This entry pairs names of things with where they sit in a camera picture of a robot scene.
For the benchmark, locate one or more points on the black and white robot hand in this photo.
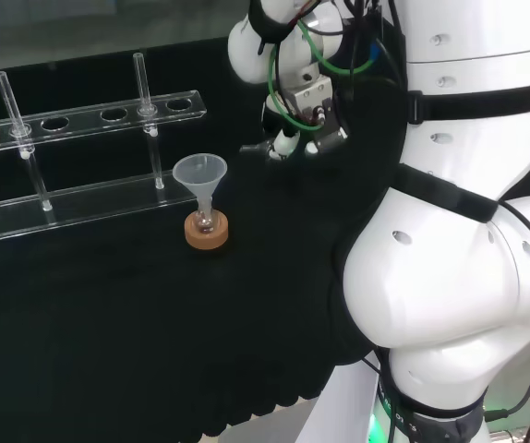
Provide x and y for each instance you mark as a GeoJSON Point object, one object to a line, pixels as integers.
{"type": "Point", "coordinates": [311, 124]}

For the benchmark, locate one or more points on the black cloth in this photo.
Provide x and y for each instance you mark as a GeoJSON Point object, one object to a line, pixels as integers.
{"type": "Point", "coordinates": [108, 323]}

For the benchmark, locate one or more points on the clear funnel stand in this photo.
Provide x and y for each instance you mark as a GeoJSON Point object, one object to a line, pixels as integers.
{"type": "Point", "coordinates": [94, 203]}

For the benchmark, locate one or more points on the clear glass weighing funnel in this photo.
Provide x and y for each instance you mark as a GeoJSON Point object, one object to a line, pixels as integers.
{"type": "Point", "coordinates": [253, 149]}

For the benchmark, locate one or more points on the translucent plastic funnel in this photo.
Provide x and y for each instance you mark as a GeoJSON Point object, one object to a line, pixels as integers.
{"type": "Point", "coordinates": [199, 173]}

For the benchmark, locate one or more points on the clear round-bottom flask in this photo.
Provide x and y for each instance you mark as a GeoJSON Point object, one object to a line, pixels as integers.
{"type": "Point", "coordinates": [206, 224]}

